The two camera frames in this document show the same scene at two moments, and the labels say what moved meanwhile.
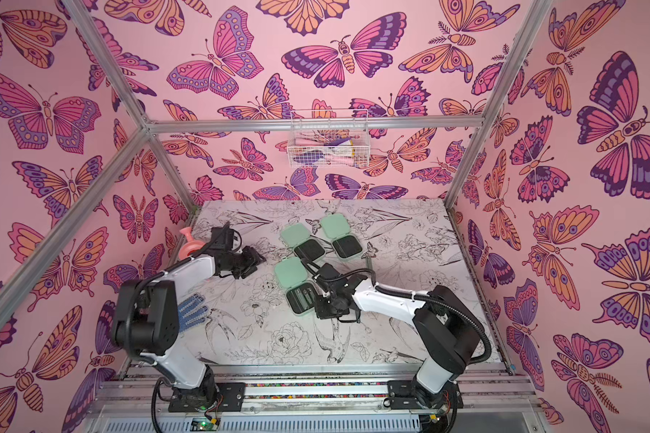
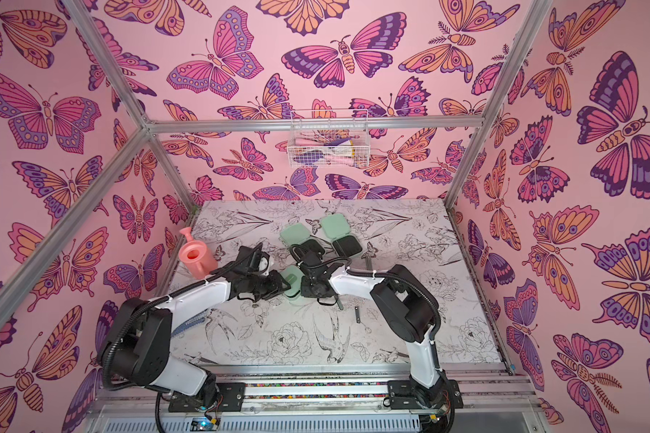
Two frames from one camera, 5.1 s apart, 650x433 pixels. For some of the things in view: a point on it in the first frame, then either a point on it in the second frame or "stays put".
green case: [336, 227] stays put
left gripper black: [252, 255] → [276, 287]
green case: [296, 235] stays put
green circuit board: [203, 424] stays put
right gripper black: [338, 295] → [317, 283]
